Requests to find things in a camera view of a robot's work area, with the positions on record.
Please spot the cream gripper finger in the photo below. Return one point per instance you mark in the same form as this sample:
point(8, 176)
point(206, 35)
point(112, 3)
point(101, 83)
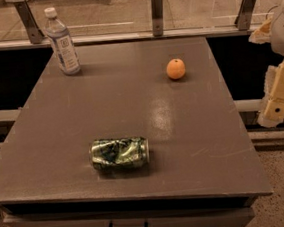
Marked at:
point(271, 112)
point(262, 34)

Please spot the right metal railing bracket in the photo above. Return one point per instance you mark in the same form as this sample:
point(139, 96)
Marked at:
point(243, 19)

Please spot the orange fruit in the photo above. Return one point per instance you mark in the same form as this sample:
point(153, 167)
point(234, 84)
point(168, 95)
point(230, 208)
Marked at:
point(176, 69)

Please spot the left metal railing bracket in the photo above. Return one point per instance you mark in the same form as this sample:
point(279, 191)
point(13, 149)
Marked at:
point(35, 35)

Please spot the clear plastic water bottle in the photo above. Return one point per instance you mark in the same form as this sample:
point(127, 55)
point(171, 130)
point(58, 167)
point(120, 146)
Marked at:
point(61, 43)

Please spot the middle metal railing bracket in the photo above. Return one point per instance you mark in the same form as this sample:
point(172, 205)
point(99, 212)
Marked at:
point(157, 17)

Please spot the crushed green soda can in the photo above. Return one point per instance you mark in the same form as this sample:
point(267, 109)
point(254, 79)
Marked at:
point(125, 153)

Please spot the metal railing bracket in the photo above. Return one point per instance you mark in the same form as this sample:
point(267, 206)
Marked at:
point(157, 17)
point(243, 19)
point(35, 35)

